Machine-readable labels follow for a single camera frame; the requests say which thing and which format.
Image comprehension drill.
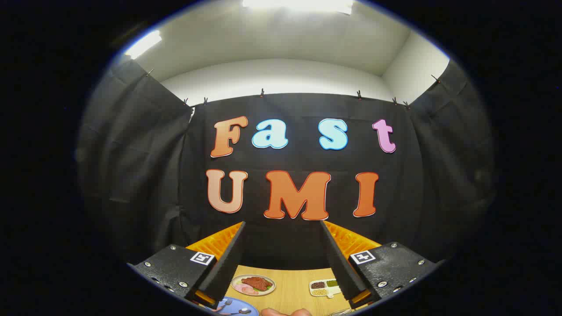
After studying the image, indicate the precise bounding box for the oval beige plate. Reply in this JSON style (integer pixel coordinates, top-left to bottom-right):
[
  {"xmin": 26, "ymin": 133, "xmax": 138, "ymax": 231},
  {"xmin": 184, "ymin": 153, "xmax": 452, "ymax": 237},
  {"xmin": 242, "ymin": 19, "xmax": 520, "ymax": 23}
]
[{"xmin": 231, "ymin": 274, "xmax": 276, "ymax": 297}]

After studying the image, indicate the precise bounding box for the white divided dish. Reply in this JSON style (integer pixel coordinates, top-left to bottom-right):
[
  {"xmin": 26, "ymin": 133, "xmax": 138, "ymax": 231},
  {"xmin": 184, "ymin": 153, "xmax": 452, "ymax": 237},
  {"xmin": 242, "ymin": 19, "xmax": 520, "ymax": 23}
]
[{"xmin": 310, "ymin": 279, "xmax": 342, "ymax": 299}]

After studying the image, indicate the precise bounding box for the blue round plate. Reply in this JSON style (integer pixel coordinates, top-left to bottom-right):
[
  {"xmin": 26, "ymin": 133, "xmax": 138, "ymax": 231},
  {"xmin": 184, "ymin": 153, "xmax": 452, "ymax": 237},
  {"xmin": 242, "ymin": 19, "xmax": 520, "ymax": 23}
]
[{"xmin": 206, "ymin": 297, "xmax": 259, "ymax": 316}]

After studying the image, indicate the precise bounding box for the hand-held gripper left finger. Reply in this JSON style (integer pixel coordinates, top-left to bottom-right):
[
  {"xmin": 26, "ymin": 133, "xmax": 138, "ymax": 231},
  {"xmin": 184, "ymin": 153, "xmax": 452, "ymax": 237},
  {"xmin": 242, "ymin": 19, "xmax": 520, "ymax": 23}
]
[{"xmin": 127, "ymin": 221, "xmax": 246, "ymax": 310}]

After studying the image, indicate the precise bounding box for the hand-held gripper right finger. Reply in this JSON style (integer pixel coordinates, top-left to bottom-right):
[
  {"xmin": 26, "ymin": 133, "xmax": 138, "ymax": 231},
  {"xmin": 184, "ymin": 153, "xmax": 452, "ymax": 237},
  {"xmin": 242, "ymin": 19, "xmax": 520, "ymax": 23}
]
[{"xmin": 320, "ymin": 220, "xmax": 440, "ymax": 310}]

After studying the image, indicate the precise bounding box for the row of black cloth clips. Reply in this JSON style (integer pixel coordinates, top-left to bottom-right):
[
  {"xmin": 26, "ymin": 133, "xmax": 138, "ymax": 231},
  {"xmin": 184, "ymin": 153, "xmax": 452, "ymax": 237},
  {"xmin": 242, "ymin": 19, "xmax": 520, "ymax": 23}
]
[{"xmin": 147, "ymin": 68, "xmax": 442, "ymax": 110}]

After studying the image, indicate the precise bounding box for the ceiling light panel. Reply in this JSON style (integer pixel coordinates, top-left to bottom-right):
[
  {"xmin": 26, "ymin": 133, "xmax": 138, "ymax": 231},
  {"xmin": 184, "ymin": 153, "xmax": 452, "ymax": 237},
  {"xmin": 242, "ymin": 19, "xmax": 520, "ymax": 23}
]
[
  {"xmin": 125, "ymin": 30, "xmax": 162, "ymax": 60},
  {"xmin": 241, "ymin": 0, "xmax": 354, "ymax": 14}
]

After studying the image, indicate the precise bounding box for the brown grilled meat piece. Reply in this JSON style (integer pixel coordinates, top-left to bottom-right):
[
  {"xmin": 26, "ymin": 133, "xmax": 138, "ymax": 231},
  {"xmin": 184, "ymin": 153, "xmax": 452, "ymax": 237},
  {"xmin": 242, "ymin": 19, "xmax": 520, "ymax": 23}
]
[{"xmin": 241, "ymin": 276, "xmax": 273, "ymax": 291}]

